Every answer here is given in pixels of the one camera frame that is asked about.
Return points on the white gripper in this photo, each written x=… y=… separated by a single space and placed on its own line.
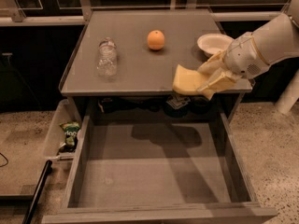
x=242 y=57

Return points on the yellow sponge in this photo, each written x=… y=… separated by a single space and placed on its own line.
x=187 y=81

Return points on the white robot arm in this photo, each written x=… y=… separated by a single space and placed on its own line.
x=278 y=40

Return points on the grey open top drawer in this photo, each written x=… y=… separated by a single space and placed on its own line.
x=158 y=171

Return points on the grey cabinet counter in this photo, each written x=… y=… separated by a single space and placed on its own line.
x=141 y=71

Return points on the white bowl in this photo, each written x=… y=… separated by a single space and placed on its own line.
x=211 y=44

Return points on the dark clutter inside cabinet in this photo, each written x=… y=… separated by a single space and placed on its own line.
x=174 y=106

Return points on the orange fruit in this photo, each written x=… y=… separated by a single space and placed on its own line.
x=156 y=40

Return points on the clear plastic water bottle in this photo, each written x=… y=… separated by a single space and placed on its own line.
x=107 y=58

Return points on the green snack bag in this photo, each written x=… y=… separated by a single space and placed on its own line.
x=70 y=130

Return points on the clear plastic storage bin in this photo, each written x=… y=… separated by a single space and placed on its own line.
x=55 y=136

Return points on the grey metal railing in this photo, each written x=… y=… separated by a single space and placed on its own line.
x=81 y=10

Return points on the black pole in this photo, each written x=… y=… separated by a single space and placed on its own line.
x=39 y=187

